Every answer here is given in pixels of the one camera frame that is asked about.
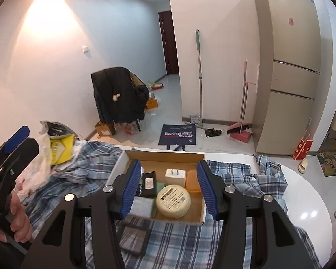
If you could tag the green paper disc sleeve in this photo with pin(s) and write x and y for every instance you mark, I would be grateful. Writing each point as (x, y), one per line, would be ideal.
(141, 206)

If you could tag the black jacket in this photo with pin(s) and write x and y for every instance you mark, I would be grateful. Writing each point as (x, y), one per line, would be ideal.
(114, 89)

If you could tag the clear plastic bag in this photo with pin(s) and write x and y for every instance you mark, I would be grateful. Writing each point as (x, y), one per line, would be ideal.
(36, 171)

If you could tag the beige refrigerator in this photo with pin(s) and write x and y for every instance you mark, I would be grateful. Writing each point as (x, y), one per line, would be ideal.
(291, 75)

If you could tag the orange cardboard box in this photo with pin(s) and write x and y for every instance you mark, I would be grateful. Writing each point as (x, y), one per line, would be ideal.
(152, 103)

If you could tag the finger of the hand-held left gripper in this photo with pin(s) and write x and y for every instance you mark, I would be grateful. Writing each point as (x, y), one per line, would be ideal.
(25, 150)
(16, 138)

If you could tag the orange plastic case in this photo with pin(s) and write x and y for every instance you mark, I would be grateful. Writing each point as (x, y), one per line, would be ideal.
(193, 180)

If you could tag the dark brown door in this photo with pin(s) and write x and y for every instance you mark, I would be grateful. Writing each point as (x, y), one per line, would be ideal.
(169, 42)

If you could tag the grey crumpled bag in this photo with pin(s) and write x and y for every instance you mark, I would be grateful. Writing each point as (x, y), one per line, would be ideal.
(56, 129)

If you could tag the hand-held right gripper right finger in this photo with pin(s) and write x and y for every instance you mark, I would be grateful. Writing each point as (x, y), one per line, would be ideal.
(207, 190)

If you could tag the white square adapter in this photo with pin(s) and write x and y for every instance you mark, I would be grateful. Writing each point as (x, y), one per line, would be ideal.
(175, 177)

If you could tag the blue plaid shirt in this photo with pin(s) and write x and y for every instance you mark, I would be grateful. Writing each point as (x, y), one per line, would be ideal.
(179, 243)

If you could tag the patterned floor mat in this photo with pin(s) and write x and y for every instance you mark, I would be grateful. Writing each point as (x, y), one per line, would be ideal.
(331, 164)

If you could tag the navy tote bag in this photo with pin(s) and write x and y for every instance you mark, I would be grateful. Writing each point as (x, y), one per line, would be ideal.
(177, 136)

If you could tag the white wall switch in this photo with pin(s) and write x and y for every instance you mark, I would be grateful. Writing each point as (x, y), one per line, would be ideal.
(85, 51)

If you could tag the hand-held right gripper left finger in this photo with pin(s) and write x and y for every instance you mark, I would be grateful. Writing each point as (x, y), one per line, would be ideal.
(130, 190)

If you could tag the black cloth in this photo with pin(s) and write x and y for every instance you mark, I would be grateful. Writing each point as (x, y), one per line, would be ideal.
(212, 132)

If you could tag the yellow bag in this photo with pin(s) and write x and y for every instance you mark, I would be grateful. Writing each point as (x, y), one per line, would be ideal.
(61, 150)

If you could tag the red and green package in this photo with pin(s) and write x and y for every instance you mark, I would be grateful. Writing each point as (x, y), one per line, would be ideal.
(156, 85)

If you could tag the pink broom and dustpan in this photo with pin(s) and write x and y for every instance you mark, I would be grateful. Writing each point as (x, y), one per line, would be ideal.
(245, 95)

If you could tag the brown cardboard box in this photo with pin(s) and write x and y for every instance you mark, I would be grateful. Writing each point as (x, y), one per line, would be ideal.
(102, 129)

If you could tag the person's left hand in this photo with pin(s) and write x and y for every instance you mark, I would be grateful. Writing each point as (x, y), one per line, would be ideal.
(19, 218)

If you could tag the wooden chair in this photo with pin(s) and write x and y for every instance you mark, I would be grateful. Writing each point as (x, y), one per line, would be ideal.
(136, 81)

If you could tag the black box with white label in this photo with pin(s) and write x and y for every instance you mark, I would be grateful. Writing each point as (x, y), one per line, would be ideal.
(148, 185)

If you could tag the round cream tin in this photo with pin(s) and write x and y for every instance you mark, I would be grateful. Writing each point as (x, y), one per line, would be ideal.
(173, 200)

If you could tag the red carton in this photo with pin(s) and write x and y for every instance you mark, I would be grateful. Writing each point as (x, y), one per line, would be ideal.
(303, 147)

